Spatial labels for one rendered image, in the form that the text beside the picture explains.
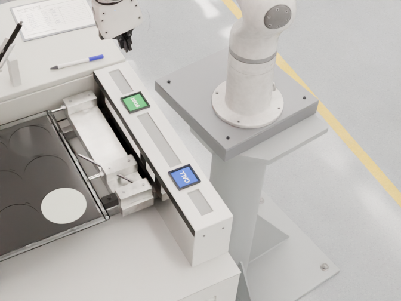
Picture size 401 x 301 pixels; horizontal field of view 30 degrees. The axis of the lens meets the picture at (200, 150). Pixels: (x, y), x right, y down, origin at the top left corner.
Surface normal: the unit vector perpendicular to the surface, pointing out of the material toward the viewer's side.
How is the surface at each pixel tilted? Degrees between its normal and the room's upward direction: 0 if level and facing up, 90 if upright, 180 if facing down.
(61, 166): 0
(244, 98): 88
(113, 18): 90
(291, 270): 0
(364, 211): 0
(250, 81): 88
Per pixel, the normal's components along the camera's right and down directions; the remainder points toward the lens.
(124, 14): 0.47, 0.68
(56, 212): 0.05, -0.66
